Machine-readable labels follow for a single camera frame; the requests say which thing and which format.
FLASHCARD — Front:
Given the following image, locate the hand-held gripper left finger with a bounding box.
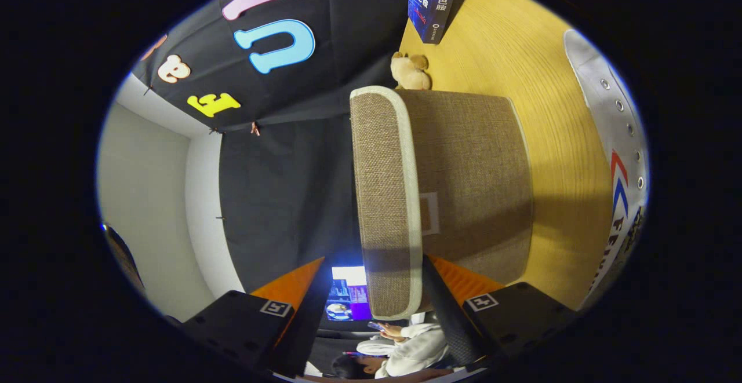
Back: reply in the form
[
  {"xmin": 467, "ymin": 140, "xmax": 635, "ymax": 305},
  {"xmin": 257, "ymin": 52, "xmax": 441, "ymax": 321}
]
[{"xmin": 183, "ymin": 257, "xmax": 334, "ymax": 379}]

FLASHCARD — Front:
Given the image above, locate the brown fabric storage box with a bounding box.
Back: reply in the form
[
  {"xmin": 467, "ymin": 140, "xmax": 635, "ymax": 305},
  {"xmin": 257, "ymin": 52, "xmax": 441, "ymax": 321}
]
[{"xmin": 350, "ymin": 86, "xmax": 534, "ymax": 321}]

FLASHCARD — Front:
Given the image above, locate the black backdrop cloth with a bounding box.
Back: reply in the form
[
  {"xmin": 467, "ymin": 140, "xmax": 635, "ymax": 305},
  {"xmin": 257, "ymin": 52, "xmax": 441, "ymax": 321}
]
[{"xmin": 130, "ymin": 0, "xmax": 412, "ymax": 294}]

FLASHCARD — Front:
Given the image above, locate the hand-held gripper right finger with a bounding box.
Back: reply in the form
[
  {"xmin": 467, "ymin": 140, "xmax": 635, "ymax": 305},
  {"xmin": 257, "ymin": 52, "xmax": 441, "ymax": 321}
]
[{"xmin": 422, "ymin": 254, "xmax": 577, "ymax": 372}]

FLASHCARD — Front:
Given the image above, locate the white shoe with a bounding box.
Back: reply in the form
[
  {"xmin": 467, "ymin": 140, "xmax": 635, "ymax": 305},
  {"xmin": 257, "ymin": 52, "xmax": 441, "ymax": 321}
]
[{"xmin": 563, "ymin": 28, "xmax": 650, "ymax": 311}]

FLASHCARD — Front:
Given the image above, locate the computer monitor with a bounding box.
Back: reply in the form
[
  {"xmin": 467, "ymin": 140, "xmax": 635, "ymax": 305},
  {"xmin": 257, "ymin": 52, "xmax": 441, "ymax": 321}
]
[{"xmin": 325, "ymin": 266, "xmax": 373, "ymax": 321}]

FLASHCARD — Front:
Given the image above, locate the dark blue book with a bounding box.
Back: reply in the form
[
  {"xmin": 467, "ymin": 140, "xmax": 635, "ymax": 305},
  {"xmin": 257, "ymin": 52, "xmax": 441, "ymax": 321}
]
[{"xmin": 407, "ymin": 0, "xmax": 460, "ymax": 45}]

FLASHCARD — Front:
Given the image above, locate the brown plush toy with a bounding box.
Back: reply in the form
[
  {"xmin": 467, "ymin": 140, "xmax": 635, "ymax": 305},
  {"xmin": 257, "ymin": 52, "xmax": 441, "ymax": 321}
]
[{"xmin": 390, "ymin": 52, "xmax": 432, "ymax": 91}]

